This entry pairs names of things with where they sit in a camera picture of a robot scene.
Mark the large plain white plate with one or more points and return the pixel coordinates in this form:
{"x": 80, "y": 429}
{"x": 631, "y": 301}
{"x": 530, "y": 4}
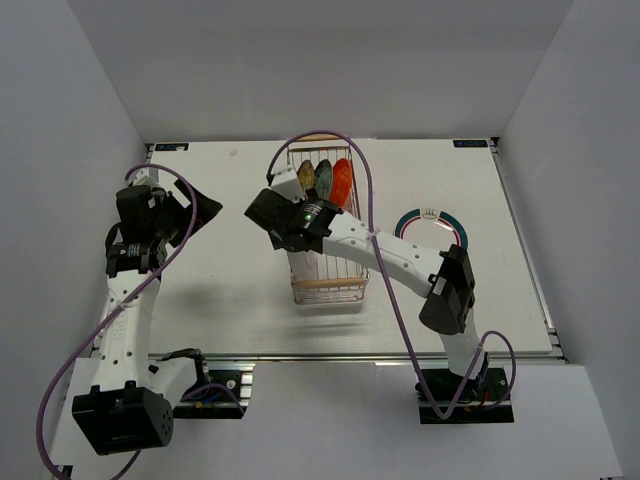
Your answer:
{"x": 303, "y": 265}

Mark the dark teal patterned plate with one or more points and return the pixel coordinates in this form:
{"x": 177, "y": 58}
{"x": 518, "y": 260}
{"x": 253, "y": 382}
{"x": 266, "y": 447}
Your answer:
{"x": 324, "y": 179}

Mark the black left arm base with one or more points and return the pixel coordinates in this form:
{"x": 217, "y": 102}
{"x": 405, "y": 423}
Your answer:
{"x": 218, "y": 393}

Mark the yellow patterned plate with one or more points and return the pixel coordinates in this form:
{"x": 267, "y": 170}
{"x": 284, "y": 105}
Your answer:
{"x": 306, "y": 175}

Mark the wire dish rack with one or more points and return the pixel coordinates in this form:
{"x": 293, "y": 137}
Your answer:
{"x": 339, "y": 280}

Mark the orange plate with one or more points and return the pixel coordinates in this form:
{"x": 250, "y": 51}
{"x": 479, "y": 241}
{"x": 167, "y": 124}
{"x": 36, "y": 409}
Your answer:
{"x": 342, "y": 182}

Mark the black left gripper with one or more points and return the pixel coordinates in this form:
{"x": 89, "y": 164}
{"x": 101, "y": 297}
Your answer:
{"x": 208, "y": 209}

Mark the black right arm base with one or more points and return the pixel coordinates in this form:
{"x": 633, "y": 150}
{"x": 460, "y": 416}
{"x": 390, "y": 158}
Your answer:
{"x": 474, "y": 406}

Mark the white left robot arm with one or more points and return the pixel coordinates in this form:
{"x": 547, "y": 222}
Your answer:
{"x": 129, "y": 406}

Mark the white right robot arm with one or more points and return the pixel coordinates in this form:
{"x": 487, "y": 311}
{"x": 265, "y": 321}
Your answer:
{"x": 301, "y": 221}

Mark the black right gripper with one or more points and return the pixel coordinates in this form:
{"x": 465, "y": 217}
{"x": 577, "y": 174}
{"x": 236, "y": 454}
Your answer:
{"x": 303, "y": 202}

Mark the white plate teal arc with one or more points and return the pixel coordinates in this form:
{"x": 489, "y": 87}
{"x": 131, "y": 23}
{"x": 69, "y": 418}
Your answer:
{"x": 440, "y": 217}

